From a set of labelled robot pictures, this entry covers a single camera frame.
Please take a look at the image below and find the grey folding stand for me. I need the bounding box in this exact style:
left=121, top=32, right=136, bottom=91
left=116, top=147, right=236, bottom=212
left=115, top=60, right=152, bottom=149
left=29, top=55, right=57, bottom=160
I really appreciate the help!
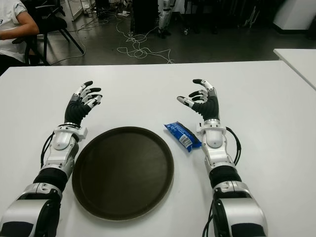
left=244, top=4, right=257, bottom=28

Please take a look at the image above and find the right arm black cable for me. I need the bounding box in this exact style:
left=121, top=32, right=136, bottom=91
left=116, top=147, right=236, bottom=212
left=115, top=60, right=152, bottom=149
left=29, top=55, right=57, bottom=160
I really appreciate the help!
left=226, top=127, right=244, bottom=166

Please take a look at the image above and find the blue Oreo packet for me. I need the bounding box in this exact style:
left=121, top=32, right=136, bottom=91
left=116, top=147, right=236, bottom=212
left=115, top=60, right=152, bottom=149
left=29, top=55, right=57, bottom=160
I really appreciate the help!
left=162, top=121, right=202, bottom=154

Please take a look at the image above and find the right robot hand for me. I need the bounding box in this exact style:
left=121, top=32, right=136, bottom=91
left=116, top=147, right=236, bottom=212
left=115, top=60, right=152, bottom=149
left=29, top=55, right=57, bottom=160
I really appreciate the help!
left=176, top=79, right=221, bottom=122

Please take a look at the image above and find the seated person white shirt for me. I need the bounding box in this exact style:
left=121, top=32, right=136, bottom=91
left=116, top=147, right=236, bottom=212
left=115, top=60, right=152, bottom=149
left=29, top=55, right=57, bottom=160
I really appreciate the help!
left=0, top=0, right=40, bottom=76

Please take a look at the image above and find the white cable on floor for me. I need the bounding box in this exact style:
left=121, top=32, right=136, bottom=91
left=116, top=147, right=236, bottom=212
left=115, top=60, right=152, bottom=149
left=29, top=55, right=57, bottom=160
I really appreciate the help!
left=116, top=14, right=175, bottom=64

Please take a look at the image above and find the white black-based counter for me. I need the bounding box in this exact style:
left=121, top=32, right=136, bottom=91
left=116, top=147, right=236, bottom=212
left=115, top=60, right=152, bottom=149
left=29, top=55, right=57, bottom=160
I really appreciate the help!
left=272, top=0, right=316, bottom=34

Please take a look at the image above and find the white side table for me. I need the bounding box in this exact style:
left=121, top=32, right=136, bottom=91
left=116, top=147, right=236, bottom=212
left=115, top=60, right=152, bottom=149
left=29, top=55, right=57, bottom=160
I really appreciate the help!
left=273, top=48, right=316, bottom=91

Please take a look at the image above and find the black office chair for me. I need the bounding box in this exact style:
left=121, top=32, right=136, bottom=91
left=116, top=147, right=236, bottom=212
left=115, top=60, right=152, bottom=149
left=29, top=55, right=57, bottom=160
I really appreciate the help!
left=12, top=0, right=85, bottom=66

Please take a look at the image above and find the round dark brown tray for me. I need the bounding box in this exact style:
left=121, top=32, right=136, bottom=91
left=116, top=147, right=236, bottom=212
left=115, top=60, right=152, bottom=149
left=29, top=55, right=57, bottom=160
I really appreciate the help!
left=72, top=126, right=175, bottom=221

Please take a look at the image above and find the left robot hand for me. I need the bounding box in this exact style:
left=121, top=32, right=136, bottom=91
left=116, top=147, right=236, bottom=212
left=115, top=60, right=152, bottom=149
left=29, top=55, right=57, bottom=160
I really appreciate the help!
left=63, top=80, right=103, bottom=129

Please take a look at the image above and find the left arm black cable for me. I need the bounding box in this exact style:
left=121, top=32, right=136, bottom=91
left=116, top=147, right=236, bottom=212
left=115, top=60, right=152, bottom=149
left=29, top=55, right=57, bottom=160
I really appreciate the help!
left=40, top=130, right=56, bottom=171

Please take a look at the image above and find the black cabinet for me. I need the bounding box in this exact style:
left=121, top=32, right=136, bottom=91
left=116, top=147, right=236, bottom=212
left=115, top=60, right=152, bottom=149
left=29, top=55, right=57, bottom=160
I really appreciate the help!
left=128, top=0, right=158, bottom=38

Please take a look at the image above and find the white panel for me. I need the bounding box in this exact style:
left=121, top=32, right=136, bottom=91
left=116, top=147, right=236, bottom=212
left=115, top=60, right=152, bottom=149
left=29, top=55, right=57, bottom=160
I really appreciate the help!
left=68, top=0, right=86, bottom=22

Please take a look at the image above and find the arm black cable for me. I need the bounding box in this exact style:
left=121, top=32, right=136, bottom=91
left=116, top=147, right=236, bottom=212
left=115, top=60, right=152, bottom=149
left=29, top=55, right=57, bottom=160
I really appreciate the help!
left=226, top=127, right=244, bottom=166
left=40, top=130, right=56, bottom=171

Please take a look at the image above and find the white humanoid robot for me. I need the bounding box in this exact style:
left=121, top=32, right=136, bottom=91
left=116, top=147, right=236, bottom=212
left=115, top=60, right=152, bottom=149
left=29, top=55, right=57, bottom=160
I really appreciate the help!
left=157, top=0, right=176, bottom=39

